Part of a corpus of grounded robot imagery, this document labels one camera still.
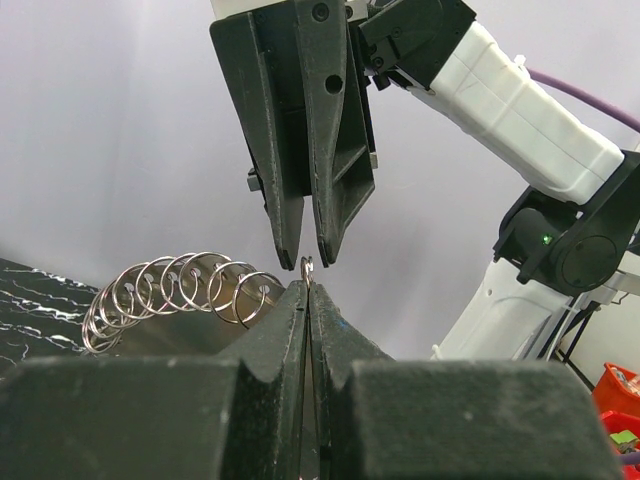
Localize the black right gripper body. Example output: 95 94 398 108
212 1 475 197

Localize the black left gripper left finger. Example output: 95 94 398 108
221 281 308 479

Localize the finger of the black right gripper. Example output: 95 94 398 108
210 12 304 270
294 1 375 267

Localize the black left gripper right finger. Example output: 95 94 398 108
309 284 400 479

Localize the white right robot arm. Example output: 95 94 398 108
210 1 639 360

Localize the red storage bin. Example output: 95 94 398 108
592 363 639 454

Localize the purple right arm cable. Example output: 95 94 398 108
529 68 640 136

